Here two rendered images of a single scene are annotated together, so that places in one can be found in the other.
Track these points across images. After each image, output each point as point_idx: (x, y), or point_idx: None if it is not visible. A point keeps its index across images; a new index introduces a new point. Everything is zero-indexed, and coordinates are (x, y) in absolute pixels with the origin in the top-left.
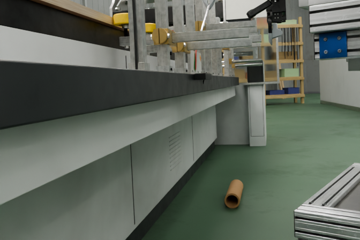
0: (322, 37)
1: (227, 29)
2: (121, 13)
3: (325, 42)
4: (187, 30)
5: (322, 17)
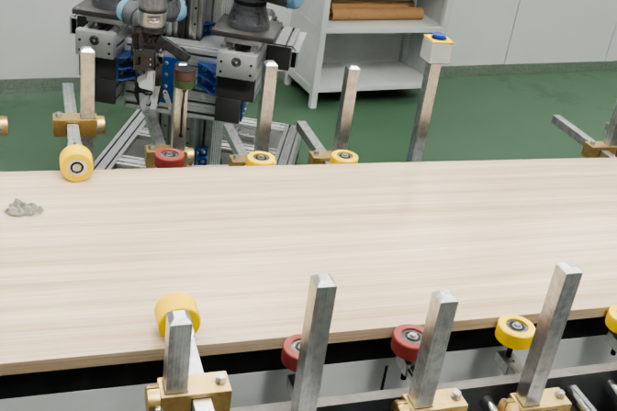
0: (243, 101)
1: (310, 128)
2: (356, 154)
3: (243, 105)
4: (185, 141)
5: (256, 86)
